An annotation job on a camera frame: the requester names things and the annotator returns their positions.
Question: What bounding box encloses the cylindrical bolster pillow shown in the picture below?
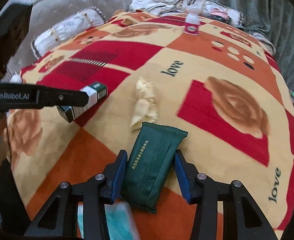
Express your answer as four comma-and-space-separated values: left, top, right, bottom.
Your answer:
31, 7, 106, 59

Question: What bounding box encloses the grey tufted headboard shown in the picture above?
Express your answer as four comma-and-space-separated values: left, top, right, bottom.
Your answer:
7, 0, 132, 74

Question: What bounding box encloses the dark green wipes pack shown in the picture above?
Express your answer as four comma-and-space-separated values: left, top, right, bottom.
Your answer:
121, 122, 188, 213

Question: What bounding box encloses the green white medicine box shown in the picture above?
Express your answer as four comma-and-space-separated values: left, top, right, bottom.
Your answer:
57, 81, 108, 123

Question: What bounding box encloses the white quilted bedding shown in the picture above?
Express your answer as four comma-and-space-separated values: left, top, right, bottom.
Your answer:
128, 0, 192, 16

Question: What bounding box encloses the white pink pill bottle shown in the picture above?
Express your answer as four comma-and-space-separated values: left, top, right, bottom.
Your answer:
184, 7, 200, 35

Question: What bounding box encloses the floral pillow with clothes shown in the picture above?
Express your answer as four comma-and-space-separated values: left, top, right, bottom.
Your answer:
195, 0, 244, 27

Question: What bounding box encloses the teal tissue pack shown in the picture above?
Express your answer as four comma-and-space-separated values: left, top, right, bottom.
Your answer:
78, 200, 140, 240

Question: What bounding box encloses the yellow crumpled tissue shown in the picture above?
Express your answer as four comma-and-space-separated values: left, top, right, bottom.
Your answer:
130, 76, 158, 131

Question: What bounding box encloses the patterned fleece blanket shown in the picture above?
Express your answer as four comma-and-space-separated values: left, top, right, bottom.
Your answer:
6, 11, 294, 237

